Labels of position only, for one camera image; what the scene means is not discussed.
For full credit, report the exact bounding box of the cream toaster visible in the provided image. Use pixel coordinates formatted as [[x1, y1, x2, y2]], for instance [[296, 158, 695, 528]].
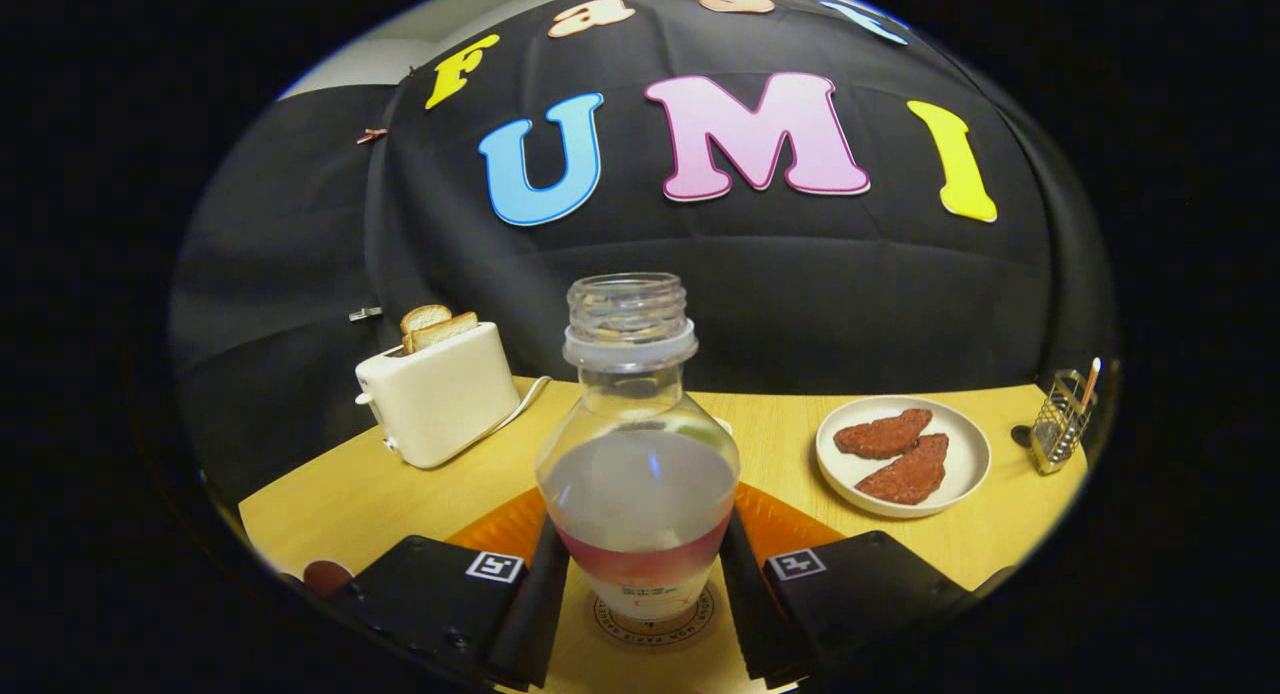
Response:
[[355, 321, 523, 470]]

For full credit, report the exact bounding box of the white round plate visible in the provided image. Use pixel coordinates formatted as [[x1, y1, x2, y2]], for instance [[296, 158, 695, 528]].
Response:
[[815, 395, 992, 520]]

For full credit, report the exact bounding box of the clear juice bottle red label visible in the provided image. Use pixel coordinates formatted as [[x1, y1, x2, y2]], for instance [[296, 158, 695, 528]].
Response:
[[535, 273, 742, 623]]

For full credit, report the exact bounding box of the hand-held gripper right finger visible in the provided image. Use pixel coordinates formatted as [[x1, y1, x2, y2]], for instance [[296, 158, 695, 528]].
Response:
[[720, 484, 971, 690]]

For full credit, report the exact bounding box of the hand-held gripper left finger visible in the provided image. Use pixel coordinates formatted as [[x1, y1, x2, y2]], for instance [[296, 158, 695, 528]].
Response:
[[325, 486, 571, 690]]

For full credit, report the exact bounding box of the wooden table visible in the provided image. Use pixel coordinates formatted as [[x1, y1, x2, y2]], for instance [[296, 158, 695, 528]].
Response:
[[238, 376, 1091, 694]]

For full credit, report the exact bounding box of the round printed coaster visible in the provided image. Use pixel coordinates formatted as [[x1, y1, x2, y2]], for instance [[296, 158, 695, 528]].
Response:
[[592, 579, 718, 647]]

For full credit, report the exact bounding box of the white toaster cable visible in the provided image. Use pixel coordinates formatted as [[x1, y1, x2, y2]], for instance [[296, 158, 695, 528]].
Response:
[[480, 375, 552, 437]]

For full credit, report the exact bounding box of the red meat slice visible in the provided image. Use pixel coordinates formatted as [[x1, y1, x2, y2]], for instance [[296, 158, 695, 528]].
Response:
[[855, 433, 949, 506], [834, 408, 933, 460]]

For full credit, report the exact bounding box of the beige cup with wooden handle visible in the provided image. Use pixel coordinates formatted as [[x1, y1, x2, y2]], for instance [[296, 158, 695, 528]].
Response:
[[303, 559, 354, 597]]

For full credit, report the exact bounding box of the metal wire utensil holder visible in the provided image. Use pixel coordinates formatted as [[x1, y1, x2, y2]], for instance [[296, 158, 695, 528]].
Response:
[[1010, 369, 1099, 475]]

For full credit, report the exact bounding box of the black backdrop cloth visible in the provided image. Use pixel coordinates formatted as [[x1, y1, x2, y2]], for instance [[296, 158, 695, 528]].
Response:
[[170, 0, 1116, 505]]

